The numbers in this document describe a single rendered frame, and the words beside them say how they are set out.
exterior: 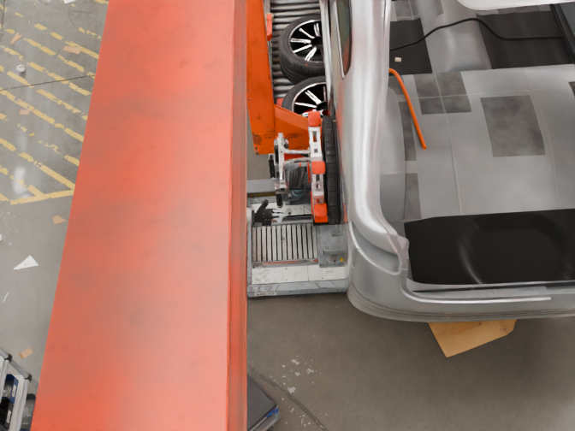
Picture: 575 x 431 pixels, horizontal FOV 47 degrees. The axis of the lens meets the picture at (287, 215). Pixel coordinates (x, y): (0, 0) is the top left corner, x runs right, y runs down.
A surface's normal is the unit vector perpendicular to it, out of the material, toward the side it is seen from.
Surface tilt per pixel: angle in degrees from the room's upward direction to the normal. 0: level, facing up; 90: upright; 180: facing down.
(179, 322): 0
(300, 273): 0
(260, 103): 90
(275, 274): 0
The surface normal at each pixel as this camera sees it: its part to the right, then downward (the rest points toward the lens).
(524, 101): -0.06, -0.63
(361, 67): -0.64, -0.31
